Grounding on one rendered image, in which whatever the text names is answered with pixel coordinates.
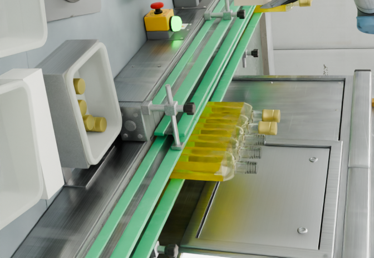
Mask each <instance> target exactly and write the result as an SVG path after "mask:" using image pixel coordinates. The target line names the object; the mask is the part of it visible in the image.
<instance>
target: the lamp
mask: <svg viewBox="0 0 374 258"><path fill-rule="evenodd" d="M181 25H182V22H181V18H180V17H178V16H170V18H169V28H170V30H171V31H172V32H174V31H179V30H180V29H181Z"/></svg>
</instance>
